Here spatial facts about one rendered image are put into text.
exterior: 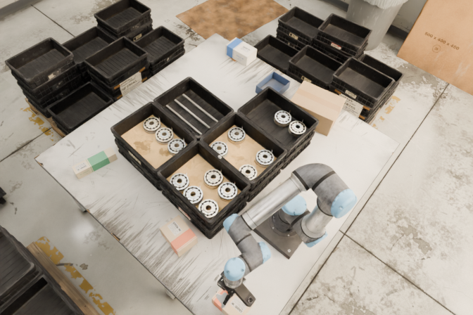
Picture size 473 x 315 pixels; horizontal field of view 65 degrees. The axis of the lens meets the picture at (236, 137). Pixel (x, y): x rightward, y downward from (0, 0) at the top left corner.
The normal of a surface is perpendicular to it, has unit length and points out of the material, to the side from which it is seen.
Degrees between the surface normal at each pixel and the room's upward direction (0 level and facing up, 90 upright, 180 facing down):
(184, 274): 0
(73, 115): 0
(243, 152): 0
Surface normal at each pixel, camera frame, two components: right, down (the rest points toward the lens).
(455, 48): -0.60, 0.44
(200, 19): 0.06, -0.59
